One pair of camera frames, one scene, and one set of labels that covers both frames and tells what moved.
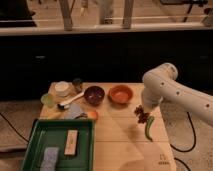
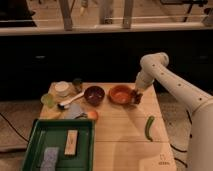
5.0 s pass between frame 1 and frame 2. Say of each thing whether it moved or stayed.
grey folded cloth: stayed
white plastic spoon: stayed
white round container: stayed
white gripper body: moved
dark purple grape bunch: moved
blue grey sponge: stayed
